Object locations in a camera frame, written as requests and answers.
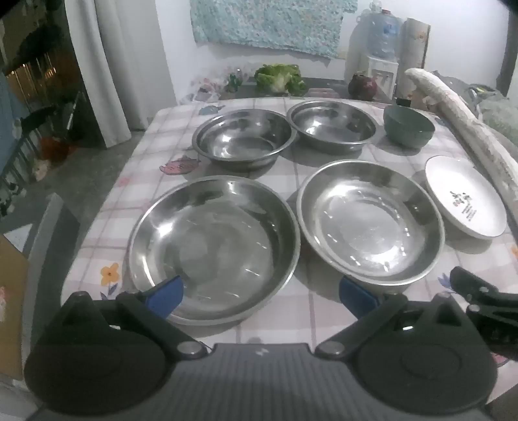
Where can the rolled floral paper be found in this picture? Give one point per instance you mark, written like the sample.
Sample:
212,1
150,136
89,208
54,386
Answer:
415,44

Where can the large stainless steel plate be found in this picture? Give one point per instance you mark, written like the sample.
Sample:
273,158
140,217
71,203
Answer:
218,243

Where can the blue floral wall cloth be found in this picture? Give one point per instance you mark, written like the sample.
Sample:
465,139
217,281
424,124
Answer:
263,20

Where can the brown cardboard sheet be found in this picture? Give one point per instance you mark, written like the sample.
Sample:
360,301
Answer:
12,303

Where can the red onion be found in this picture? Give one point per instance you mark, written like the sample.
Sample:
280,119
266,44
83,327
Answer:
362,87

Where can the grey blanket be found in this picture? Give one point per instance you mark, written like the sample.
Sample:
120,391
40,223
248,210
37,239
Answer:
497,109

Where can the green ceramic bowl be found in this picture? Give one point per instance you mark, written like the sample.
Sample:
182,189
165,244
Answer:
408,127

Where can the pink sausage packet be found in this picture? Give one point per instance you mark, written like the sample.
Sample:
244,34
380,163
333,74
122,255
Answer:
323,92

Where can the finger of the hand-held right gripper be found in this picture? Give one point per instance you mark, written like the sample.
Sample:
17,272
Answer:
473,283
493,317

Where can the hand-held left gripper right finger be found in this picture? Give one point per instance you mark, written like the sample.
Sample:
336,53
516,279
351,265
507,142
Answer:
356,295

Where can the white printed plate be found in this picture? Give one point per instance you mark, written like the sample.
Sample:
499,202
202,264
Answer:
457,190

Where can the stainless steel bowl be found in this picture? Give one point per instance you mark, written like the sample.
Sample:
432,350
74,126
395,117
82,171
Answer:
243,137
332,121

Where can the large clear water bottle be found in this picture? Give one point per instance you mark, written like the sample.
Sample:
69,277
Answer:
382,32

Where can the green lettuce head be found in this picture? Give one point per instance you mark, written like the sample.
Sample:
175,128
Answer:
279,79

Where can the medium stainless steel plate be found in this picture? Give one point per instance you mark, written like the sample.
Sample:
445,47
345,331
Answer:
372,226

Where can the plaid flowered tablecloth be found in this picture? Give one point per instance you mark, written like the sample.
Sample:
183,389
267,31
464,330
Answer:
133,162

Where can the white curtain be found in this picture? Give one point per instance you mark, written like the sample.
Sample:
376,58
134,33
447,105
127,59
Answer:
121,60

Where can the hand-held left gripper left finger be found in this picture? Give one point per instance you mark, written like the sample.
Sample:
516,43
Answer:
168,293

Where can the dark side table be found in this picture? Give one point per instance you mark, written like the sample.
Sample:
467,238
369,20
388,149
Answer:
323,83

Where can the red plastic object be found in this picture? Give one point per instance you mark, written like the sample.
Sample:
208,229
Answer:
56,149

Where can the rolled white mat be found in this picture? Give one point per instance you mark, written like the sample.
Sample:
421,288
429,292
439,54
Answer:
465,117

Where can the white plastic bags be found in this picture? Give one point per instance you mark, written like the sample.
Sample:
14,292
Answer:
206,89

